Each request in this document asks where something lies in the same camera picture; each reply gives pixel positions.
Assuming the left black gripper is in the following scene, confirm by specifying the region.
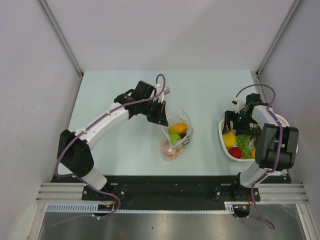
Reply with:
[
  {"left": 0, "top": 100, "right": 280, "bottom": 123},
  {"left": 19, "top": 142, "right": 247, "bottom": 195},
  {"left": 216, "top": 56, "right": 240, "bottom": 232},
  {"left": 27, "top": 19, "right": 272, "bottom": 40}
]
[{"left": 140, "top": 99, "right": 168, "bottom": 127}]

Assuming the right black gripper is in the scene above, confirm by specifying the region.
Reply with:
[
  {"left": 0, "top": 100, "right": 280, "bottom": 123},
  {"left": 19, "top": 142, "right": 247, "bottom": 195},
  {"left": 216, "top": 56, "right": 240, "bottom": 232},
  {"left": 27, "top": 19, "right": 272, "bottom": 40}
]
[{"left": 222, "top": 110, "right": 255, "bottom": 136}]

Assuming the yellow lemon toy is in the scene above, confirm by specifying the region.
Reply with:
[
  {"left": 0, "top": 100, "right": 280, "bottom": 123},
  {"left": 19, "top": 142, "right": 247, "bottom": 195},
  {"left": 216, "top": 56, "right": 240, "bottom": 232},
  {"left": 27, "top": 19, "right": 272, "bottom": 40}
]
[{"left": 222, "top": 131, "right": 236, "bottom": 149}]

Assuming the yellow green mango toy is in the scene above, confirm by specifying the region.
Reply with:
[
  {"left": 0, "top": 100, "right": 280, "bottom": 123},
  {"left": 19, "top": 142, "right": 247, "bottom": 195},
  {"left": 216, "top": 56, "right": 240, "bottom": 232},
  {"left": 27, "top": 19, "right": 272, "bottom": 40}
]
[{"left": 168, "top": 122, "right": 188, "bottom": 135}]

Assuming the small green lime toy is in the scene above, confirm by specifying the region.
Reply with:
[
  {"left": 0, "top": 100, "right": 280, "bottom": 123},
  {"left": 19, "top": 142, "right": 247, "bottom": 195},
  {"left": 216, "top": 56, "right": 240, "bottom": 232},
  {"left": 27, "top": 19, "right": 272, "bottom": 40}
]
[{"left": 169, "top": 133, "right": 182, "bottom": 144}]

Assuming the clear zip top bag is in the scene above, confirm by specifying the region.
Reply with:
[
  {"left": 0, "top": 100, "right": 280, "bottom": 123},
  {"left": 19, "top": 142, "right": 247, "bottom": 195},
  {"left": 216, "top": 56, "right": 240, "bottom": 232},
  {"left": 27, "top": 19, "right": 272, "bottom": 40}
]
[{"left": 159, "top": 108, "right": 194, "bottom": 162}]

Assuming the green grape bunch toy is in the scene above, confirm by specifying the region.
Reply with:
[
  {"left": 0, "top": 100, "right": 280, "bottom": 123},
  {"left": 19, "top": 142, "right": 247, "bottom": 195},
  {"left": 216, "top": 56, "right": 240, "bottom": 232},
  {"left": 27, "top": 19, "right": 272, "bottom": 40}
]
[{"left": 236, "top": 134, "right": 251, "bottom": 159}]

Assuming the red apple toy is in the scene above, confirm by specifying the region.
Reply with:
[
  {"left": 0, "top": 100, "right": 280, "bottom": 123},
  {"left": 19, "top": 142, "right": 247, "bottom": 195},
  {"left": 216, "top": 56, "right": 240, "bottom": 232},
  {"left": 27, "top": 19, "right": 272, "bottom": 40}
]
[{"left": 228, "top": 146, "right": 243, "bottom": 159}]

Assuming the orange toy fruit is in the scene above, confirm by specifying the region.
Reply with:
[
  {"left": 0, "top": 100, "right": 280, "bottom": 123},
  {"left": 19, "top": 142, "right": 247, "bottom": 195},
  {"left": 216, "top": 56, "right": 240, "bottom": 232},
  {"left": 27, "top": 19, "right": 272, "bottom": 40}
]
[{"left": 163, "top": 148, "right": 185, "bottom": 160}]

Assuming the dark purple plum toy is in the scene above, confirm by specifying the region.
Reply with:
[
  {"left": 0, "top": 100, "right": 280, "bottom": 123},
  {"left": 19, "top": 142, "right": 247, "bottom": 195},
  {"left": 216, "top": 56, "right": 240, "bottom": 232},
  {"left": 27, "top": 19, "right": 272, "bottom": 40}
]
[{"left": 179, "top": 132, "right": 193, "bottom": 146}]

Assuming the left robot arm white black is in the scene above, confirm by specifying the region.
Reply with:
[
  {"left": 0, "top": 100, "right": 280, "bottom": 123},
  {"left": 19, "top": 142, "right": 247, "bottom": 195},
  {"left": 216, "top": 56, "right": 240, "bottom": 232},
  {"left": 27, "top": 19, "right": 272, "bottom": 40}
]
[{"left": 57, "top": 80, "right": 169, "bottom": 200}]

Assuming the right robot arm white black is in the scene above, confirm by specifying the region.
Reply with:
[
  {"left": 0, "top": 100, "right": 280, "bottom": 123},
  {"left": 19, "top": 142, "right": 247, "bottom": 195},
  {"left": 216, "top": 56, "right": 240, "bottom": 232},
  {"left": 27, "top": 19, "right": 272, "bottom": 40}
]
[{"left": 218, "top": 93, "right": 299, "bottom": 201}]

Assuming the pineapple toy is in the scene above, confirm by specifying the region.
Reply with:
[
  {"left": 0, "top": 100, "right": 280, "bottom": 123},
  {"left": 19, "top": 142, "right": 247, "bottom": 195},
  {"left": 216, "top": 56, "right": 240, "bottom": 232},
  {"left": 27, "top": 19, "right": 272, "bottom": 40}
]
[{"left": 246, "top": 125, "right": 262, "bottom": 145}]

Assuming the yellow orange mango toy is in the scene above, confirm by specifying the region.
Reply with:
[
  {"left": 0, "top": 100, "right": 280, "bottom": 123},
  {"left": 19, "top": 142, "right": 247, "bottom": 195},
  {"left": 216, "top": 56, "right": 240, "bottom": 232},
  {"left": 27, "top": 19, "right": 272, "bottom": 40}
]
[{"left": 250, "top": 148, "right": 256, "bottom": 159}]

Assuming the white perforated plastic basket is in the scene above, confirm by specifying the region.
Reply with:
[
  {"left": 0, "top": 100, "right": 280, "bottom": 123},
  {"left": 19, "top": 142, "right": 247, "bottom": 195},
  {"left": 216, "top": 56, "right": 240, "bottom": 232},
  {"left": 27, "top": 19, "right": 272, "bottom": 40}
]
[{"left": 218, "top": 114, "right": 290, "bottom": 163}]

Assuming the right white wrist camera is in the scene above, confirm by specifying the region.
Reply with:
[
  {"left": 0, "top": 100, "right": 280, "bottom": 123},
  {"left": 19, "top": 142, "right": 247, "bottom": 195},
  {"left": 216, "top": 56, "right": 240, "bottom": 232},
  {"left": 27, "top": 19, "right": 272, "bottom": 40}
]
[{"left": 232, "top": 97, "right": 246, "bottom": 114}]

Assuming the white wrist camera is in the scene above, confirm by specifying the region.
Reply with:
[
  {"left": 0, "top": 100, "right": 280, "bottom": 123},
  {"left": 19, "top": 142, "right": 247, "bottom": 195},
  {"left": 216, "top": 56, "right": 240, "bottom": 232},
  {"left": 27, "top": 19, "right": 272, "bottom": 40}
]
[
  {"left": 232, "top": 97, "right": 246, "bottom": 114},
  {"left": 155, "top": 83, "right": 171, "bottom": 102}
]

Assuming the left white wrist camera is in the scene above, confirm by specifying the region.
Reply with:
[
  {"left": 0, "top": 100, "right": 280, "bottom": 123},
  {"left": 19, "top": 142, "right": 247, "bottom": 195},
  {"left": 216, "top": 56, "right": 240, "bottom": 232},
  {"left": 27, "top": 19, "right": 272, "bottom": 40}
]
[{"left": 155, "top": 83, "right": 171, "bottom": 102}]

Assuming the white slotted cable duct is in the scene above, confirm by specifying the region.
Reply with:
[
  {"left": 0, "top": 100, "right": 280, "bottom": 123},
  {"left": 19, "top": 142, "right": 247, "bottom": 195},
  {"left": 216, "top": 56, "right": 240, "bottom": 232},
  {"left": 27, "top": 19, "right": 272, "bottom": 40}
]
[{"left": 46, "top": 201, "right": 237, "bottom": 215}]

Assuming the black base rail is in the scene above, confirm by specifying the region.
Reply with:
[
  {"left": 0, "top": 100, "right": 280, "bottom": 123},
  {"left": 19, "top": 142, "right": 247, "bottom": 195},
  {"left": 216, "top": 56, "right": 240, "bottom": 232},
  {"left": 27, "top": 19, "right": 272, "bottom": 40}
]
[{"left": 49, "top": 174, "right": 293, "bottom": 213}]

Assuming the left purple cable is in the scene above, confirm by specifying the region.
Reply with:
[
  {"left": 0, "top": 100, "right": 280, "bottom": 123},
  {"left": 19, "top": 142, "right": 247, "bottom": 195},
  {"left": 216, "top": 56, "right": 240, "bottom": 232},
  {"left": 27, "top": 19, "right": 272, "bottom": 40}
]
[{"left": 54, "top": 74, "right": 167, "bottom": 179}]

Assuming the right aluminium frame post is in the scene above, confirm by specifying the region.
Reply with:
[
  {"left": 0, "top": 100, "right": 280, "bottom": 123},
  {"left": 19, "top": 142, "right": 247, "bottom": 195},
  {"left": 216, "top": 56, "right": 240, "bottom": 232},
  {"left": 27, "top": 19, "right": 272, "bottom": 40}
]
[{"left": 255, "top": 0, "right": 304, "bottom": 77}]

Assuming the aluminium frame post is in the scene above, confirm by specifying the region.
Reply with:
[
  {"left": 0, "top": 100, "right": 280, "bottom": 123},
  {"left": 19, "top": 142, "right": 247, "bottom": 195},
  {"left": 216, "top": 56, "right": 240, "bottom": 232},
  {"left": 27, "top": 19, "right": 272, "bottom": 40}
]
[
  {"left": 36, "top": 0, "right": 84, "bottom": 79},
  {"left": 255, "top": 0, "right": 304, "bottom": 77}
]

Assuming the left aluminium frame post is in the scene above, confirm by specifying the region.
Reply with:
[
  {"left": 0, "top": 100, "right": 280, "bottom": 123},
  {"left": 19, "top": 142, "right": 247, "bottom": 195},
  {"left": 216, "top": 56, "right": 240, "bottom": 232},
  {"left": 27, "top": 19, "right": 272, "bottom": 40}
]
[{"left": 36, "top": 0, "right": 84, "bottom": 79}]

